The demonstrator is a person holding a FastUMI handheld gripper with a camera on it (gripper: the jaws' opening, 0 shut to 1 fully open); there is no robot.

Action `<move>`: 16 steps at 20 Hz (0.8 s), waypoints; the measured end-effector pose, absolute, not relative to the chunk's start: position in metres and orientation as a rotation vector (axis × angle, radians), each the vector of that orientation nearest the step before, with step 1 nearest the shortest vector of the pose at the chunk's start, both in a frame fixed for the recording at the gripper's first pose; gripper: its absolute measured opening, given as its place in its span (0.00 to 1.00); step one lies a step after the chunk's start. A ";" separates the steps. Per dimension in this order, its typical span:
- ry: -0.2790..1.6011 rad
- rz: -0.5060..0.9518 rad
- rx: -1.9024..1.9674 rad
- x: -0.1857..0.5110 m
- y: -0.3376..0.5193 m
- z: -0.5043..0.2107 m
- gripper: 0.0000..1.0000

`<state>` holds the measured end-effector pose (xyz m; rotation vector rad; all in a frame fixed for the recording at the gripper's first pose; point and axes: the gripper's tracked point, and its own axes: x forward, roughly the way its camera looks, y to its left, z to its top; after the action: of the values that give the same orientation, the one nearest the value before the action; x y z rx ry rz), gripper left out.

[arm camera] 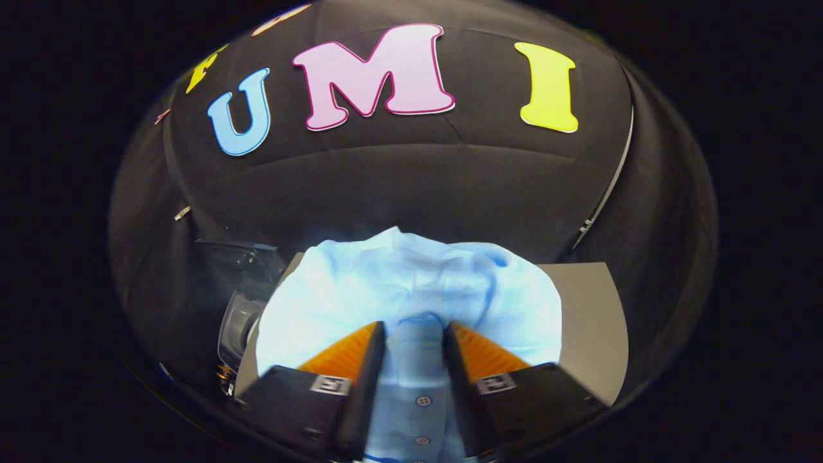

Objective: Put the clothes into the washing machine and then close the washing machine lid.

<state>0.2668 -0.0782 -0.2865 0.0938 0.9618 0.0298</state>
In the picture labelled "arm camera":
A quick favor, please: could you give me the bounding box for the black backdrop cloth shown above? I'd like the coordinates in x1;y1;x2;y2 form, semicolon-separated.
108;0;719;412

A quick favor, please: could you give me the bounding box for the thin white pole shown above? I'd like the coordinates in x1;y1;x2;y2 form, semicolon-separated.
571;106;635;250

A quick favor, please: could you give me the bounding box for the light blue shirt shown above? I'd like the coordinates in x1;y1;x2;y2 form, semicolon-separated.
256;225;563;463

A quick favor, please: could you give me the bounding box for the grey table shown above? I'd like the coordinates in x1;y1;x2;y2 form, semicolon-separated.
233;252;629;407

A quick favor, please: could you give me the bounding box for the grey washing machine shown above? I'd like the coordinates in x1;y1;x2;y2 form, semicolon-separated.
193;239;287;396

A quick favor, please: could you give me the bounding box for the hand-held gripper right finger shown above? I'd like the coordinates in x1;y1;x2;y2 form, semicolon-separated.
442;320;608;460

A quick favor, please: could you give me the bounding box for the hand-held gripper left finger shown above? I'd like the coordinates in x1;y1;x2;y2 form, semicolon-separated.
235;320;388;462

